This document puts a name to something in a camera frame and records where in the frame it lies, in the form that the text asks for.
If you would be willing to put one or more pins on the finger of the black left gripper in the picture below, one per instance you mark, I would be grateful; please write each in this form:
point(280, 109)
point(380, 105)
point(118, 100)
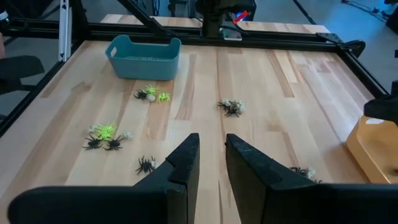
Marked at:
point(384, 109)

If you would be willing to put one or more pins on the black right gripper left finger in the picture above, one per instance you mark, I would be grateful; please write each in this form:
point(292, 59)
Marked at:
point(140, 202)

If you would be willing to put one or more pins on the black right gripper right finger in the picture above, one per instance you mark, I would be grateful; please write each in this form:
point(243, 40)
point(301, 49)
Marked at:
point(295, 205)

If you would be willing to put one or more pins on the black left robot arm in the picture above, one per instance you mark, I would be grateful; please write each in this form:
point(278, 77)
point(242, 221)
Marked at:
point(217, 15)

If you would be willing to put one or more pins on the black spider pile centre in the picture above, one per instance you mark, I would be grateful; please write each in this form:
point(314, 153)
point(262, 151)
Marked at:
point(298, 170)

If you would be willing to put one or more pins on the yellow plastic bin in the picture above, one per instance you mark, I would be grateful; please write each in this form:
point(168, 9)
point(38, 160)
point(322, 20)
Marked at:
point(373, 152)

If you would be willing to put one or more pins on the green plastic spider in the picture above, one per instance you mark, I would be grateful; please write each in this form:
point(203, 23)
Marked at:
point(151, 89)
point(105, 131)
point(163, 97)

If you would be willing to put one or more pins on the teal plastic bin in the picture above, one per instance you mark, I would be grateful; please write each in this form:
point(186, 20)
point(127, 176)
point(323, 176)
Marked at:
point(143, 65)

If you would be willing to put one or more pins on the black frame clamp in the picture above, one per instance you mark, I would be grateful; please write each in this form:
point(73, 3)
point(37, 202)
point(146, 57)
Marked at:
point(351, 46)

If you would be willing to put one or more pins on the silver metal bracket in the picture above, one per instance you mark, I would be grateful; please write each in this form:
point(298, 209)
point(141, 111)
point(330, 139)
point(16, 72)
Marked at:
point(231, 35)

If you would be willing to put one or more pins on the silver aluminium post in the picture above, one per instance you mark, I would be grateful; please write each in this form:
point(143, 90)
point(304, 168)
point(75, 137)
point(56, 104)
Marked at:
point(64, 31)

